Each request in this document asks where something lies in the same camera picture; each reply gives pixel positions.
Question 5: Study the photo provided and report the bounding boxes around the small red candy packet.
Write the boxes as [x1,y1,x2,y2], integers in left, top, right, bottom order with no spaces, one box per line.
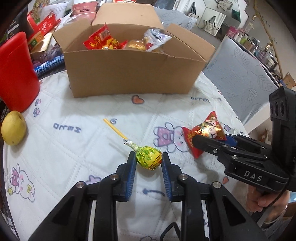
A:
[182,111,227,159]

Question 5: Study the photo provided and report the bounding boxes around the yellow green lollipop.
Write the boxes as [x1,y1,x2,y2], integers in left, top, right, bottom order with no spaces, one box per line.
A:
[103,118,162,170]

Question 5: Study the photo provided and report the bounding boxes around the silver purple snack bag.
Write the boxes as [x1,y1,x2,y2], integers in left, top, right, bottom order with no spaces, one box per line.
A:
[143,29,171,52]

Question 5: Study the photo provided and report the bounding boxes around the round yellow cracker pack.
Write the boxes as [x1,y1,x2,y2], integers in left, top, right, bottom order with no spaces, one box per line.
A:
[123,40,146,51]

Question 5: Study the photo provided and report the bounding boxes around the red yellow snack bag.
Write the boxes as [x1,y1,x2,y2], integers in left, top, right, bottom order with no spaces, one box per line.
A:
[83,24,128,50]

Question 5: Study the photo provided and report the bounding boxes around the right hand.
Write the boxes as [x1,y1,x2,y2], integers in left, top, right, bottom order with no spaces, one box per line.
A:
[246,185,290,222]

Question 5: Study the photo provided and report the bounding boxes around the near grey chair cover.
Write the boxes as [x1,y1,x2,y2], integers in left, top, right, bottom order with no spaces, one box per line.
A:
[203,38,278,124]

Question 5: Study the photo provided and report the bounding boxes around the grey chair cover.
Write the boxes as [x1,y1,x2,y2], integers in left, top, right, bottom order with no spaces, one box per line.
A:
[154,7,197,31]
[203,38,278,124]

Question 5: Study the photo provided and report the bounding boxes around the white quilted tablecloth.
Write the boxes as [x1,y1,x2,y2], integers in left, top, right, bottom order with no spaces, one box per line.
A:
[3,71,247,240]

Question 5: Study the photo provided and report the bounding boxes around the brown cardboard box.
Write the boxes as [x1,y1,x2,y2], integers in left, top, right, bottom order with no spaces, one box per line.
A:
[53,3,215,97]

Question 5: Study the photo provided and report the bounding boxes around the yellow pear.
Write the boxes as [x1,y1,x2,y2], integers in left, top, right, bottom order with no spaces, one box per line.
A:
[1,110,27,146]

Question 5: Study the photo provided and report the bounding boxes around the far grey chair cover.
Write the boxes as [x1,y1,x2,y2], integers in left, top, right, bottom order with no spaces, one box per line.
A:
[154,7,197,31]

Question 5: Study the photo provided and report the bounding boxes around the red cylindrical canister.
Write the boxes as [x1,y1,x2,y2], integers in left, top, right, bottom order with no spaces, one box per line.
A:
[1,32,40,113]

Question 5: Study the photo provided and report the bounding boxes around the blue white tube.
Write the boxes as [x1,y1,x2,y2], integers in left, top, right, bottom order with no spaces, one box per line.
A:
[34,55,65,78]

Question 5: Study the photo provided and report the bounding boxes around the red foil packet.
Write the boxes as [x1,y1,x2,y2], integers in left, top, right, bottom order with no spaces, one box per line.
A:
[27,11,61,38]

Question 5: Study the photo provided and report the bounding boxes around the pink paper cup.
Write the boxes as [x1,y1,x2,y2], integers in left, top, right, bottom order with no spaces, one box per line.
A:
[71,1,98,20]

